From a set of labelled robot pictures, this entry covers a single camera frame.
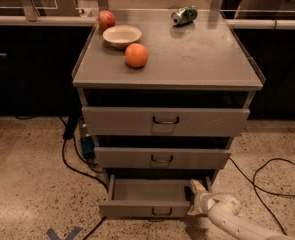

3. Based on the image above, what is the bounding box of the grey bottom drawer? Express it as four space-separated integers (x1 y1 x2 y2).
98 175 213 219

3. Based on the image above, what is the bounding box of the crushed green soda can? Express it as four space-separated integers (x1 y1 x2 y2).
171 6 198 26

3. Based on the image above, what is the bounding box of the orange fruit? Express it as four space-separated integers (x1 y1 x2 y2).
125 43 149 68

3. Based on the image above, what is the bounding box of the grey top drawer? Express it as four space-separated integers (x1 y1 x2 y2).
82 107 249 137

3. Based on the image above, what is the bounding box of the blue power box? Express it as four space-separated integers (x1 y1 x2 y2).
80 136 95 159

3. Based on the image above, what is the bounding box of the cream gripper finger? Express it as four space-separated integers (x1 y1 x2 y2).
187 206 200 216
190 179 205 194

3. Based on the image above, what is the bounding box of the white bowl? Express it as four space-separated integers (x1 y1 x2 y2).
103 25 142 49

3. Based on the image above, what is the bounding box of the white rail bar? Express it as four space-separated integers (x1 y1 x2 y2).
0 16 295 30

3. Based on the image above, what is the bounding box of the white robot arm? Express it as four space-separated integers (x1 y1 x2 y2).
187 179 295 240

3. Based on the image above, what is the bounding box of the grey drawer cabinet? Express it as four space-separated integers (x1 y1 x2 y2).
71 7 266 185

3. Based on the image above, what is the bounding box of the black floor cable right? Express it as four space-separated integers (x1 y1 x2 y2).
228 156 295 236

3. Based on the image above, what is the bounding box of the dark counter cabinet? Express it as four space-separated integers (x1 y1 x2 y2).
0 26 91 116

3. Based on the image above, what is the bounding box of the grey middle drawer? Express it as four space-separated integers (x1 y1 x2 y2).
94 147 230 169

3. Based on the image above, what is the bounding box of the red apple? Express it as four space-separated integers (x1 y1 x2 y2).
98 10 115 30

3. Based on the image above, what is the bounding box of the grey drawer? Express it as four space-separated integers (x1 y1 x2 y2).
94 147 230 169
82 107 249 137
98 175 213 219

